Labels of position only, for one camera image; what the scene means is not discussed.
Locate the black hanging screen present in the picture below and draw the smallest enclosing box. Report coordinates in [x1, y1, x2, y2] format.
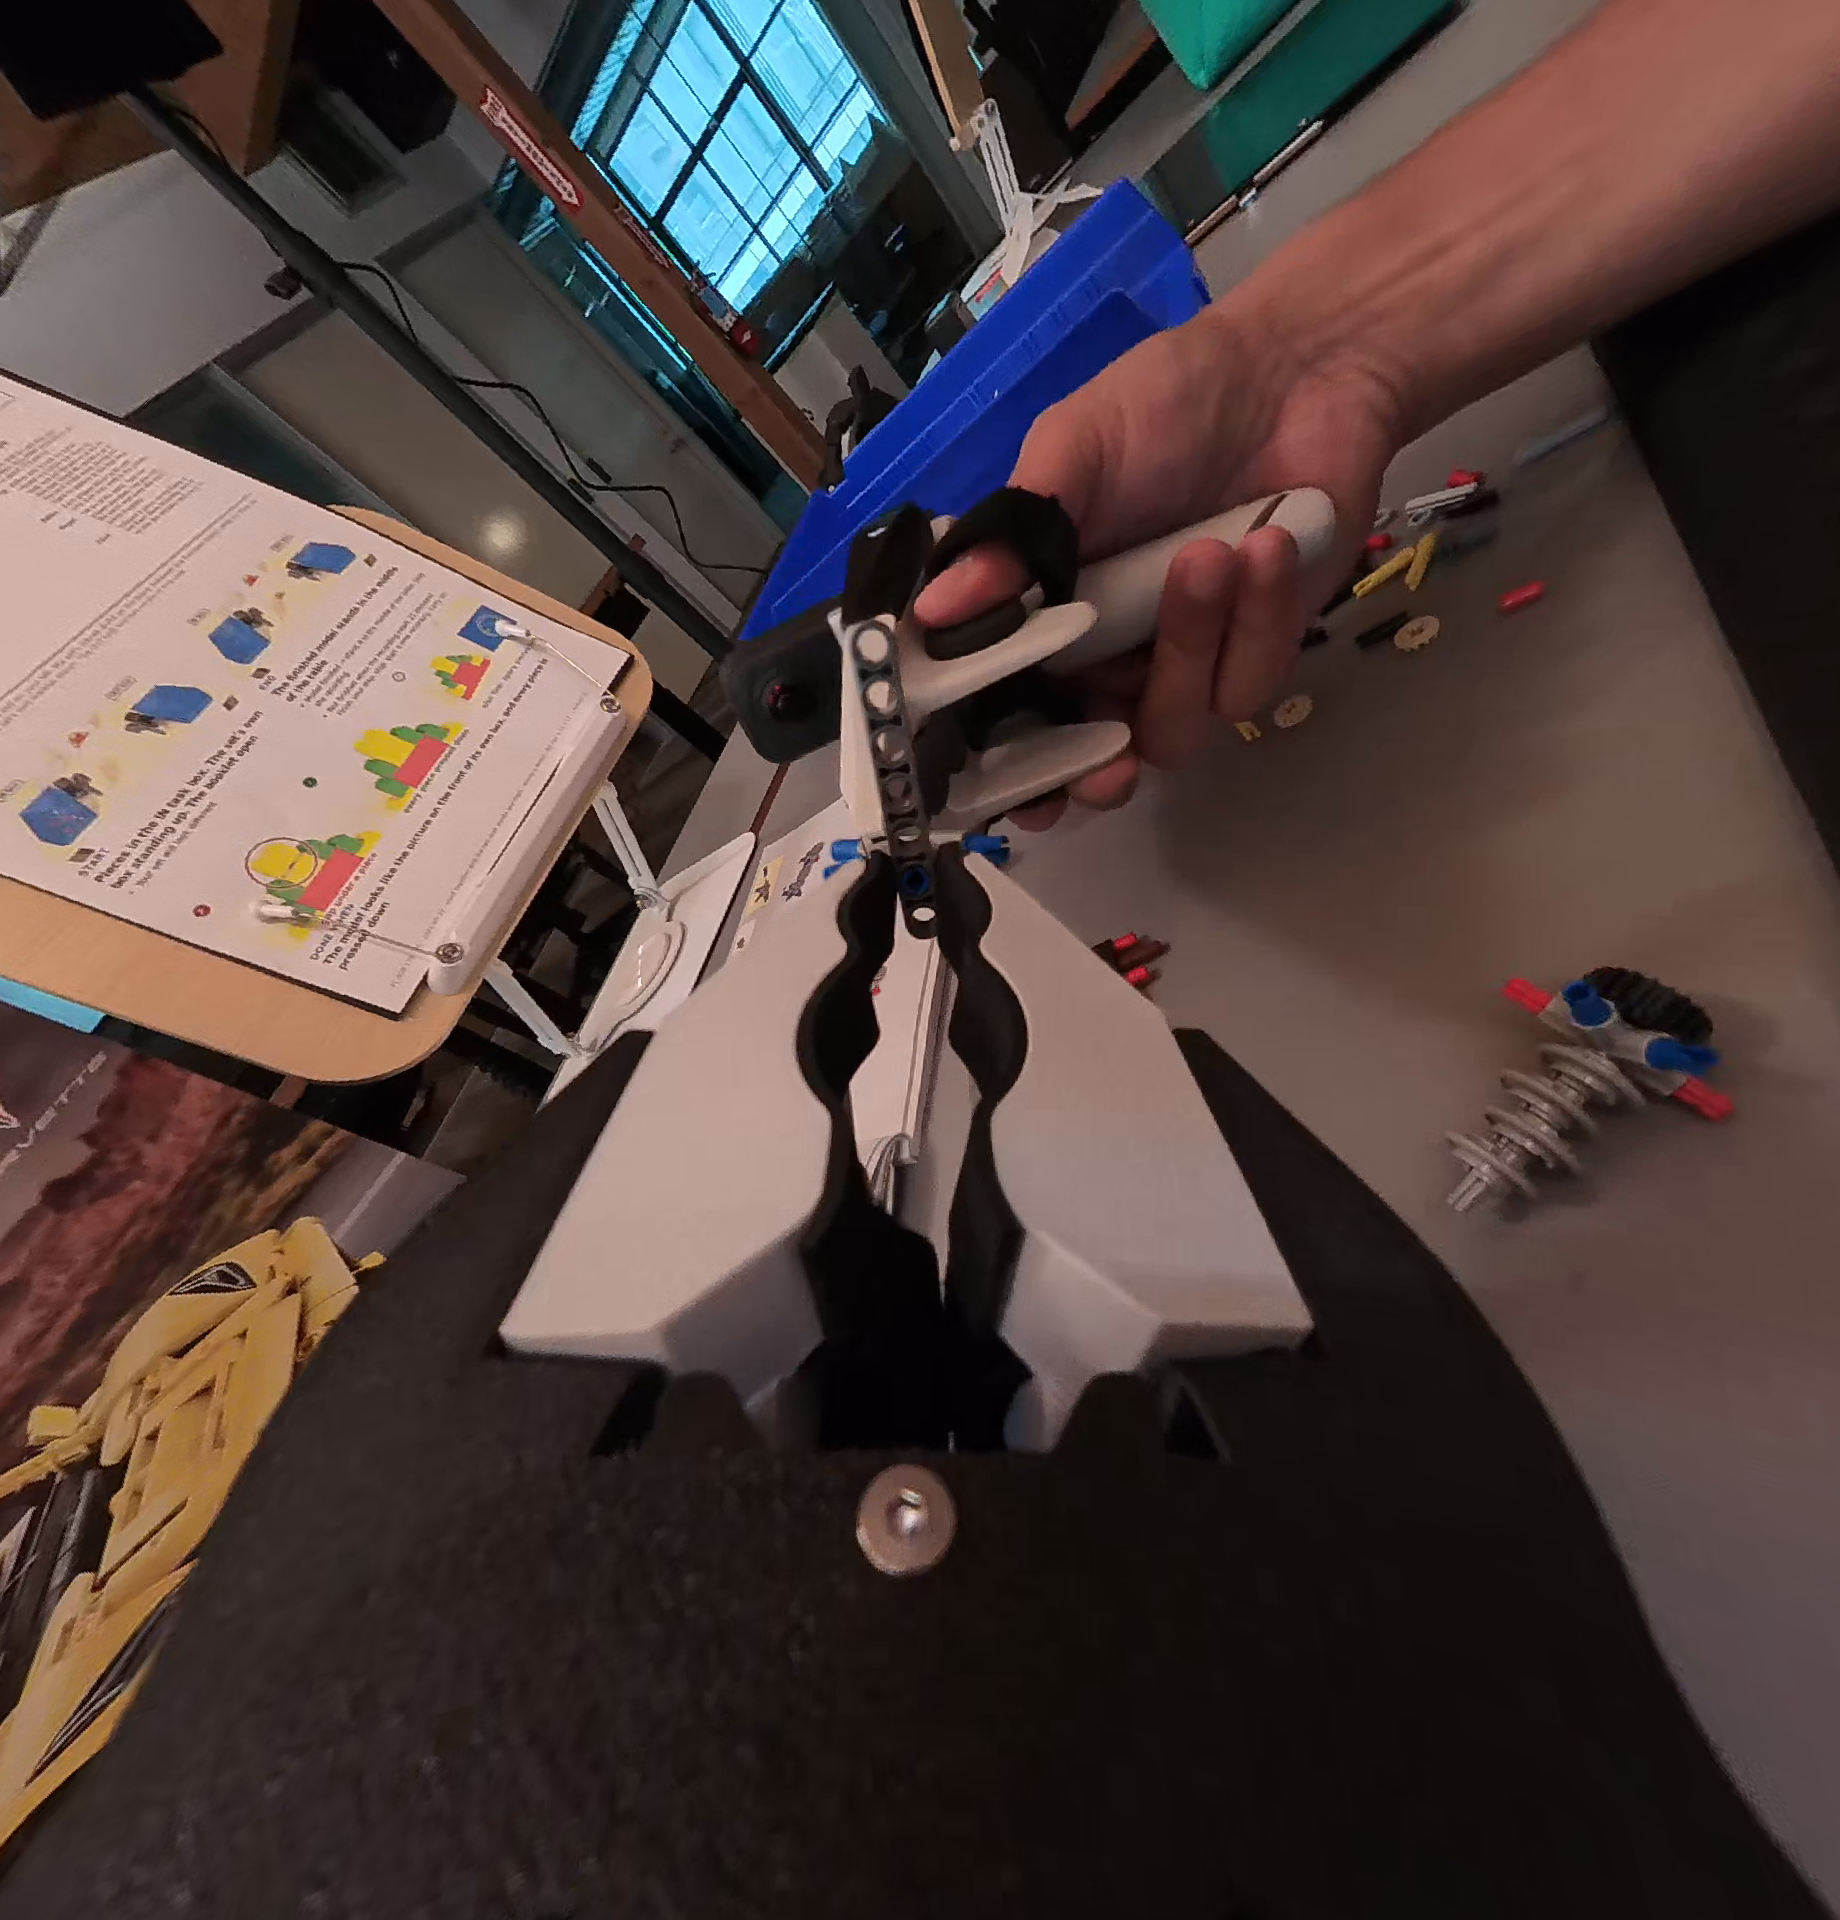
[0, 0, 229, 125]

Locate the blue plastic bin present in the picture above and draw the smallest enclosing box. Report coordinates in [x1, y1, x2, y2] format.
[736, 178, 1215, 647]

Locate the lego set box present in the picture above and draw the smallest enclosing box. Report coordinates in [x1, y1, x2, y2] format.
[0, 993, 470, 1870]

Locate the teal carry bag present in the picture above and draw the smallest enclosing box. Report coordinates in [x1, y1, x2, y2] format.
[1137, 0, 1462, 188]

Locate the wooden post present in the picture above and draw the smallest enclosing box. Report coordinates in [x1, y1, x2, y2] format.
[373, 0, 832, 452]

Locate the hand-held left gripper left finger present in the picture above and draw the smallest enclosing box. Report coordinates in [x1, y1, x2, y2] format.
[498, 867, 891, 1450]

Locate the person's right forearm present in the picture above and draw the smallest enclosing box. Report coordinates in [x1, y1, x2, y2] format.
[1205, 0, 1840, 452]

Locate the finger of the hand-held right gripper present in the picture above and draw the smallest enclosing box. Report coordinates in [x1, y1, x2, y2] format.
[953, 720, 1136, 825]
[924, 600, 1098, 722]

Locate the grey lego connector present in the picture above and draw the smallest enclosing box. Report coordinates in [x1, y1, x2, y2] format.
[822, 829, 1010, 880]

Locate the person's right hand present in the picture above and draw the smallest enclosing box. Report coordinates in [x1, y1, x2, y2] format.
[912, 299, 1405, 829]

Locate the lego instruction booklet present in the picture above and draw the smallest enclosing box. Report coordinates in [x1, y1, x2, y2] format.
[732, 811, 963, 1188]

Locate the dark grey lego beam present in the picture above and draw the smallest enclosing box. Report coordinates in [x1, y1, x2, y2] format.
[843, 619, 946, 943]

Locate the black metal pole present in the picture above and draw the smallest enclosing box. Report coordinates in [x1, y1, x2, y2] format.
[125, 81, 740, 653]

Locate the printed instruction sheet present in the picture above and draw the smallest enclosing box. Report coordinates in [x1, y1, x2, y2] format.
[0, 352, 631, 1020]

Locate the grey lego shock absorber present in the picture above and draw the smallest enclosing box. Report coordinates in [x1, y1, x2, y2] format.
[1442, 964, 1735, 1217]

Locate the pile of loose lego pieces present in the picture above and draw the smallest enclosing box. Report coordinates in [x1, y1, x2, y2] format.
[1302, 465, 1508, 653]

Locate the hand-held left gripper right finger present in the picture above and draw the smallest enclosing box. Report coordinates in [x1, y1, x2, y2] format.
[936, 856, 1316, 1450]

